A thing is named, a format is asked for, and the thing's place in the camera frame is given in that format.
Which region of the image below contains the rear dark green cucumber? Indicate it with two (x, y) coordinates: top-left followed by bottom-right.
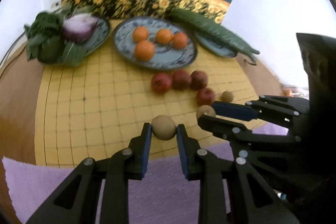
(231, 34), (260, 55)

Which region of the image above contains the purple fluffy towel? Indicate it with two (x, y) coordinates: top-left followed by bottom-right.
(2, 124), (290, 223)

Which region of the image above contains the halved red onion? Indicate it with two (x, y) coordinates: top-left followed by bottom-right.
(62, 13), (98, 44)

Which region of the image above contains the green leafy bok choy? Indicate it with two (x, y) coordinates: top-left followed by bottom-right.
(24, 6), (79, 61)

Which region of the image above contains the black power cable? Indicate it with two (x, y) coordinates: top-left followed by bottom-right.
(0, 32), (29, 77)

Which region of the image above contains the front dark green cucumber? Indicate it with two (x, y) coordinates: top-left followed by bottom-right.
(169, 9), (257, 63)

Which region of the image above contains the orange tangerine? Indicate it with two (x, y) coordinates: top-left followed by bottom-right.
(155, 28), (174, 45)

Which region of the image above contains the red apple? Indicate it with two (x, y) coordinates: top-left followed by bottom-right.
(151, 72), (173, 94)
(190, 71), (208, 90)
(196, 88), (215, 106)
(172, 70), (192, 90)

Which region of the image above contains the small tangerine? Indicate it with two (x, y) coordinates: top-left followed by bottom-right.
(132, 26), (149, 43)

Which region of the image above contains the small plate under onion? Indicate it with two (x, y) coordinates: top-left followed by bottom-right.
(39, 15), (111, 63)

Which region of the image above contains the large front orange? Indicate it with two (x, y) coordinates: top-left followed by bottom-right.
(134, 40), (155, 61)

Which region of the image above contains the yellow go board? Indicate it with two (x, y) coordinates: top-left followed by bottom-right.
(34, 19), (266, 168)

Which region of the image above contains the large blue patterned plate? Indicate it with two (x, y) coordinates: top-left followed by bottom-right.
(112, 16), (198, 71)

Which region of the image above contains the small plate under cucumbers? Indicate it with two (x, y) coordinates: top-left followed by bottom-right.
(195, 32), (238, 58)

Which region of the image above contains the dark green cucumber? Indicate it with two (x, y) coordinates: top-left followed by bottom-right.
(231, 34), (260, 55)
(169, 9), (257, 63)

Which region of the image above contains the lone brown kiwi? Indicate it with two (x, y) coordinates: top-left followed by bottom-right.
(220, 90), (234, 103)

